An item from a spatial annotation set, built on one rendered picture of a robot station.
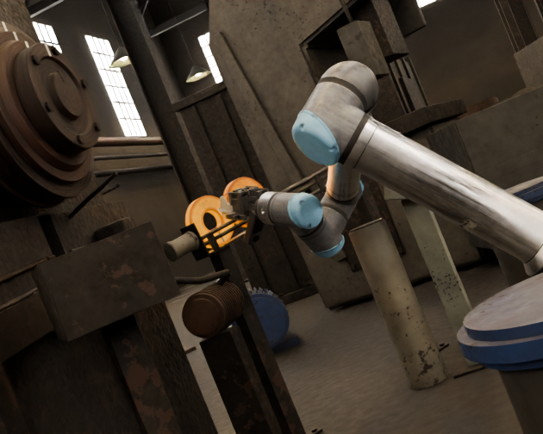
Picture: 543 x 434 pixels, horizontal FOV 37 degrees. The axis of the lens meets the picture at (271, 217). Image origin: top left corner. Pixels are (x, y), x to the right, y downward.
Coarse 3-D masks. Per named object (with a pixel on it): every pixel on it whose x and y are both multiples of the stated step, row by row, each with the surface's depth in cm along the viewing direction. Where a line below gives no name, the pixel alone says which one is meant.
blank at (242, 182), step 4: (236, 180) 251; (240, 180) 252; (244, 180) 253; (248, 180) 254; (252, 180) 255; (228, 184) 251; (232, 184) 250; (236, 184) 251; (240, 184) 252; (244, 184) 253; (248, 184) 254; (252, 184) 254; (256, 184) 255; (228, 188) 249; (232, 188) 249; (236, 188) 250; (260, 188) 256; (224, 192) 250; (224, 196) 249; (240, 220) 248
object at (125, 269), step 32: (64, 256) 135; (96, 256) 137; (128, 256) 138; (160, 256) 140; (64, 288) 134; (96, 288) 136; (128, 288) 138; (160, 288) 139; (64, 320) 134; (96, 320) 135; (128, 320) 149; (128, 352) 148; (128, 384) 148; (160, 384) 150; (160, 416) 149
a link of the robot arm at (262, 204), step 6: (270, 192) 220; (276, 192) 218; (264, 198) 218; (258, 204) 218; (264, 204) 217; (258, 210) 218; (264, 210) 217; (264, 216) 218; (264, 222) 220; (270, 222) 218
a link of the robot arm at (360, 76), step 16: (336, 64) 173; (352, 64) 171; (352, 80) 167; (368, 80) 170; (368, 96) 170; (368, 112) 179; (336, 176) 208; (352, 176) 207; (336, 192) 215; (352, 192) 215; (336, 208) 219; (352, 208) 222
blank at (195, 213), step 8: (200, 200) 241; (208, 200) 243; (216, 200) 245; (192, 208) 239; (200, 208) 241; (208, 208) 242; (216, 208) 244; (192, 216) 238; (200, 216) 240; (216, 216) 246; (200, 224) 239; (232, 224) 246; (200, 232) 238; (216, 232) 242; (232, 232) 245; (216, 240) 241; (224, 240) 243
